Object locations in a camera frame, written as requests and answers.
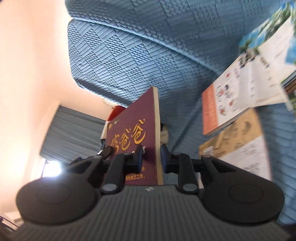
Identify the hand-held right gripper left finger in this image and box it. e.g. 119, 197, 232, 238
67, 145, 144, 194

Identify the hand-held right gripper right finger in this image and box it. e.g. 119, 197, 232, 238
161, 144, 236, 194

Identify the purple book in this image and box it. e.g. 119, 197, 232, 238
105, 87, 165, 186

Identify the painting cover book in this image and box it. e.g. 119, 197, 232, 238
198, 108, 273, 181

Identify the orange and white book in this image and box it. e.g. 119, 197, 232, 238
202, 52, 288, 136

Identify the blue grey curtain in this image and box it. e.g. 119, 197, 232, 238
40, 105, 107, 164

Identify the blue textured sofa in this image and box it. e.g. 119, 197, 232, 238
65, 0, 296, 234

